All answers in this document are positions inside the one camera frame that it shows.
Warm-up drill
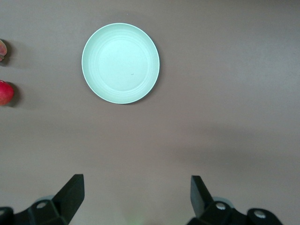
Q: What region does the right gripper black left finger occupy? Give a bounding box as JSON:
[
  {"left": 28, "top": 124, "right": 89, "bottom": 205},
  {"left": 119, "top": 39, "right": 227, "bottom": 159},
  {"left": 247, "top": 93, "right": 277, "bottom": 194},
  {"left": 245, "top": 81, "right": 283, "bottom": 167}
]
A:
[{"left": 14, "top": 174, "right": 85, "bottom": 225}]

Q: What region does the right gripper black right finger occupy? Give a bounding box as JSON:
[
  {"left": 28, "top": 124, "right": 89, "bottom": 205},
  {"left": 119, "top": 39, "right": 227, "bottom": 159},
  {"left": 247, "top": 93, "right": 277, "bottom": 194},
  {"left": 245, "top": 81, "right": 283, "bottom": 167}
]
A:
[{"left": 188, "top": 175, "right": 282, "bottom": 225}]

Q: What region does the red round fruit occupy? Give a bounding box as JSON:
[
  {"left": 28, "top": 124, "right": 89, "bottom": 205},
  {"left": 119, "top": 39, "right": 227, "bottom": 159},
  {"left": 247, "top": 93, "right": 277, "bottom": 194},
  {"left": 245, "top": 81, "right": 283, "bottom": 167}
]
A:
[{"left": 0, "top": 80, "right": 15, "bottom": 106}]

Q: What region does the yellow pink peach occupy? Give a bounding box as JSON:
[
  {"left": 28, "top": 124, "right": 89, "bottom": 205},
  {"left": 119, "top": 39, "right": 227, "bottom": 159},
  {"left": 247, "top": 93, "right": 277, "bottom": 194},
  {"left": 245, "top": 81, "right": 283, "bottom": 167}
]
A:
[{"left": 0, "top": 38, "right": 8, "bottom": 63}]

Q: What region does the brown table cover cloth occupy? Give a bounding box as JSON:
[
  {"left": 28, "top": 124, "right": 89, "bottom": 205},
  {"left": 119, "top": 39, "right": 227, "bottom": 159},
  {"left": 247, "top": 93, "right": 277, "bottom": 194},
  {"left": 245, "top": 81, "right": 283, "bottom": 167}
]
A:
[{"left": 0, "top": 0, "right": 300, "bottom": 225}]

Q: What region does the light green round plate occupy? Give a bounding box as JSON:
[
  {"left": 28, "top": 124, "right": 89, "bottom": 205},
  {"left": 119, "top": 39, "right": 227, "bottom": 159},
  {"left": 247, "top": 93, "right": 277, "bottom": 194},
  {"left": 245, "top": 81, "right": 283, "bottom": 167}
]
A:
[{"left": 81, "top": 22, "right": 161, "bottom": 105}]

